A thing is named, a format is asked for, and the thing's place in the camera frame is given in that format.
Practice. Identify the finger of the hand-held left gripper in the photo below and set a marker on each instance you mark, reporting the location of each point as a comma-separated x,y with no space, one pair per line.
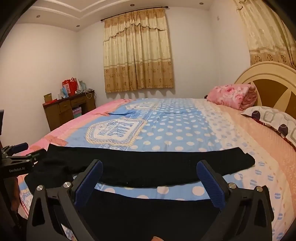
34,154
21,147

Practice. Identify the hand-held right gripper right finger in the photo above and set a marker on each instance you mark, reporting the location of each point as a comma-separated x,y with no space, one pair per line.
210,185

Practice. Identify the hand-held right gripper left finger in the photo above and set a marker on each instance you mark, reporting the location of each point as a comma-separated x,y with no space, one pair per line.
89,184

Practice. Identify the black pants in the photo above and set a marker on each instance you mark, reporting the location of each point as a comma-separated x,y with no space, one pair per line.
138,166

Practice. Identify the brown wooden desk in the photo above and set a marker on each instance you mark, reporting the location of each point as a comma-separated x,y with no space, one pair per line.
64,109

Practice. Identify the flat red box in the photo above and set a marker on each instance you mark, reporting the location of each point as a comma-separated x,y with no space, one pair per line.
52,101

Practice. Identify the gold brown box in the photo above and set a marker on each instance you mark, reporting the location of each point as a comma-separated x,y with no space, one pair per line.
48,98

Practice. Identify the pastel storage box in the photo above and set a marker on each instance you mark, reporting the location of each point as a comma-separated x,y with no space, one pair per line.
76,113

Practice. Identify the blue pink printed blanket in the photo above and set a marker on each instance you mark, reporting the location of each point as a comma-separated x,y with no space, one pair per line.
173,129

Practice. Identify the person's dark clothing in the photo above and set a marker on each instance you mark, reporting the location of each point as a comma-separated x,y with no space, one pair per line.
150,217

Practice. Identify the peach bed sheet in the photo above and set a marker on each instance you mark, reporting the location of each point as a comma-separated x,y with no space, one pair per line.
261,139

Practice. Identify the white paper bag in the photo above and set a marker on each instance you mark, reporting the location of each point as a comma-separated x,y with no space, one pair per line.
81,85

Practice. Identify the white circle-print pillow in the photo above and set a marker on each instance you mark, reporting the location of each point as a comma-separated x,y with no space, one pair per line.
270,118

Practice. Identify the pink floral folded quilt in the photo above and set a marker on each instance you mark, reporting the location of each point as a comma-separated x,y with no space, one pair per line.
231,95

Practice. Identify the cream brown bed headboard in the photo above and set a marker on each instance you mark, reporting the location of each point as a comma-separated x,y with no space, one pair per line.
270,88

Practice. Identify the beige patterned window curtain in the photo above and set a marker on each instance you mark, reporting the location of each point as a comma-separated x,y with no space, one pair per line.
263,34
138,58

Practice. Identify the dark curtain rod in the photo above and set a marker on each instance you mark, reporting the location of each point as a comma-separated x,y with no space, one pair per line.
108,18

